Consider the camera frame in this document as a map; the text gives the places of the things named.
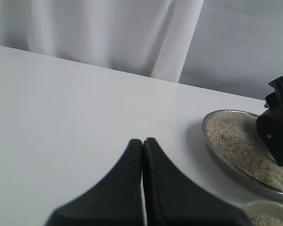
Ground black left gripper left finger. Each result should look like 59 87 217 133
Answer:
46 139 144 226

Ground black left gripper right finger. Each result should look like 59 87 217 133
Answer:
143 138 250 226

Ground steel plate of rice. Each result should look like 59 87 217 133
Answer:
201 109 283 202

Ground white bowl of rice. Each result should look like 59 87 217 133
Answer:
242 200 283 226

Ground white backdrop curtain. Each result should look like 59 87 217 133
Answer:
0 0 283 99

